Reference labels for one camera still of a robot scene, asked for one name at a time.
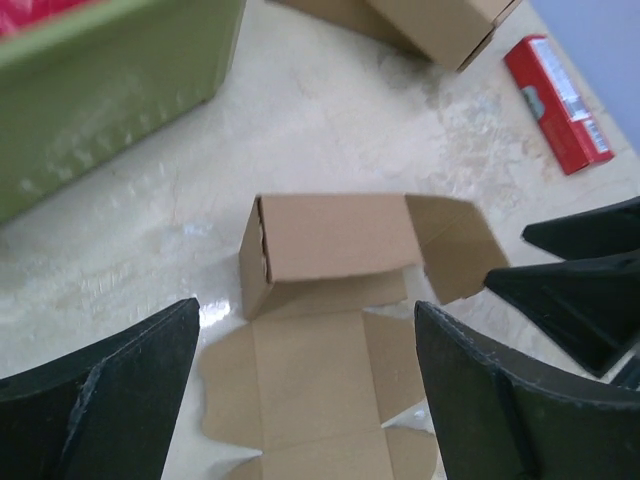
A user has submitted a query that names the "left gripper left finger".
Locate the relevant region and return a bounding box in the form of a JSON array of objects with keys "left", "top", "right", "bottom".
[{"left": 1, "top": 298, "right": 200, "bottom": 479}]

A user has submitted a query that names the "red flat box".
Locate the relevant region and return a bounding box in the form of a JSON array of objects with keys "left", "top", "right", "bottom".
[{"left": 504, "top": 34, "right": 615, "bottom": 175}]

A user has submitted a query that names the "red dragon fruit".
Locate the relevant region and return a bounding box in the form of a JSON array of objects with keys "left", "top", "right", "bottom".
[{"left": 0, "top": 0, "right": 111, "bottom": 41}]

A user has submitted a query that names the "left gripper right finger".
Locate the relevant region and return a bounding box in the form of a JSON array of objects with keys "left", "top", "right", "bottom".
[{"left": 414, "top": 301, "right": 639, "bottom": 479}]

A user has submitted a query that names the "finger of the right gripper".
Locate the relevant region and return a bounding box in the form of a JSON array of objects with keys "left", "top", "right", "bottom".
[
  {"left": 484, "top": 250, "right": 639, "bottom": 378},
  {"left": 522, "top": 197, "right": 639, "bottom": 260}
]

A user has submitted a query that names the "olive green plastic basket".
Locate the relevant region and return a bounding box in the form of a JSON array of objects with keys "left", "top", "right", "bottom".
[{"left": 1, "top": 1, "right": 245, "bottom": 220}]

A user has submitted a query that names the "brown cardboard box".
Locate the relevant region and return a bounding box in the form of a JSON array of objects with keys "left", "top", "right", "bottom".
[{"left": 198, "top": 193, "right": 507, "bottom": 479}]

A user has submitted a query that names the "top folded cardboard box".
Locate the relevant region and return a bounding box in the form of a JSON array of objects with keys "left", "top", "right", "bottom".
[{"left": 369, "top": 0, "right": 520, "bottom": 71}]

